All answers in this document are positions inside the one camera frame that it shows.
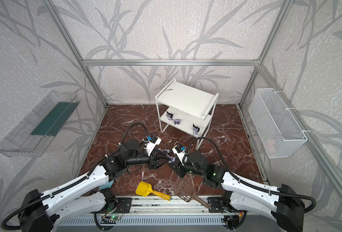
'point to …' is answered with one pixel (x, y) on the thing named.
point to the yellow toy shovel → (144, 188)
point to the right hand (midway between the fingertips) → (170, 158)
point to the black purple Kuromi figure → (169, 116)
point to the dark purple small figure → (177, 121)
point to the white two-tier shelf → (186, 108)
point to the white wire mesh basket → (278, 130)
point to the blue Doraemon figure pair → (165, 149)
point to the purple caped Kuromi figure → (172, 159)
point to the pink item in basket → (270, 145)
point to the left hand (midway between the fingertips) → (168, 155)
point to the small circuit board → (111, 218)
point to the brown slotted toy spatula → (188, 192)
